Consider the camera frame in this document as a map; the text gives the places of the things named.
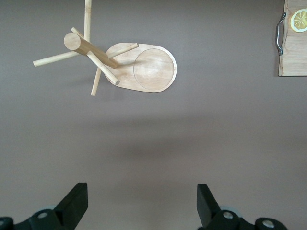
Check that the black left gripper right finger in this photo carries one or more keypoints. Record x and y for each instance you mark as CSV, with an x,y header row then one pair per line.
x,y
208,208

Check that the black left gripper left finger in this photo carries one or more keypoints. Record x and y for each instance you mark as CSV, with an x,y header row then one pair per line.
x,y
69,206

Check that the wooden mug rack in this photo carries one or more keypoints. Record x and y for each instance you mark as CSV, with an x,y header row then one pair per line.
x,y
153,69

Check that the bamboo cutting board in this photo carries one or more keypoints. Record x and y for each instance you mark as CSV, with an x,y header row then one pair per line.
x,y
295,55

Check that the lemon slice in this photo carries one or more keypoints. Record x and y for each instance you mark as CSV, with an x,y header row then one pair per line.
x,y
299,20

